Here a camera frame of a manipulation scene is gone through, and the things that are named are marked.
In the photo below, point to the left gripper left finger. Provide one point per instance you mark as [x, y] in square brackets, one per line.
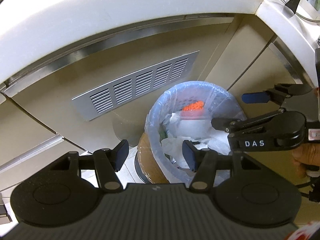
[107, 162]

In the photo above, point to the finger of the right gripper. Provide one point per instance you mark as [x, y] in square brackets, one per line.
[257, 97]
[234, 125]

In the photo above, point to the grey cabinet vent grille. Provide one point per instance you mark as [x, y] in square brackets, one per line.
[111, 95]

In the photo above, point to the blue lined trash bin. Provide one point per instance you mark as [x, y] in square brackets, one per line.
[184, 112]

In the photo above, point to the person right hand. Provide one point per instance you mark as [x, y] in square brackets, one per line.
[304, 155]

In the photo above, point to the orange mesh net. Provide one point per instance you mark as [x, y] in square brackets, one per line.
[196, 106]

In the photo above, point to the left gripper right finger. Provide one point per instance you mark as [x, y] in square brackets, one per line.
[203, 163]

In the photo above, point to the white plastic bag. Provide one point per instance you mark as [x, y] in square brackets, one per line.
[198, 130]

